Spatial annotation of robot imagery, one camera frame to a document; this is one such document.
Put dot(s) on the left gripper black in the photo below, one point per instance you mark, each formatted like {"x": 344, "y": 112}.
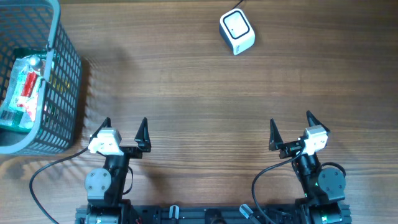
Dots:
{"x": 142, "y": 145}

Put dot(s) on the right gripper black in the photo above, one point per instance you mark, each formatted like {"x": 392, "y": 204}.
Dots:
{"x": 276, "y": 143}

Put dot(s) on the red stick packet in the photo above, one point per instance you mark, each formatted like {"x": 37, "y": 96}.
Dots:
{"x": 27, "y": 94}

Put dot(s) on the yellow liquid small bottle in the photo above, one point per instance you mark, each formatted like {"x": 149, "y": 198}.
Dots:
{"x": 37, "y": 64}

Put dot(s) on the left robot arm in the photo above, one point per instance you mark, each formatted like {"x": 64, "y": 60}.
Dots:
{"x": 105, "y": 186}

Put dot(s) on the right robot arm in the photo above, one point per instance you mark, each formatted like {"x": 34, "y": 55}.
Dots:
{"x": 323, "y": 184}

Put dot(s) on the white barcode scanner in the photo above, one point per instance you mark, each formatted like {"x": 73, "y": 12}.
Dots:
{"x": 236, "y": 31}

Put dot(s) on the grey plastic mesh basket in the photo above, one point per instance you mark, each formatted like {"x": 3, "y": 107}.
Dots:
{"x": 36, "y": 25}

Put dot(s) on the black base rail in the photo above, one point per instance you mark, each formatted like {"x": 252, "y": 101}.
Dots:
{"x": 211, "y": 214}

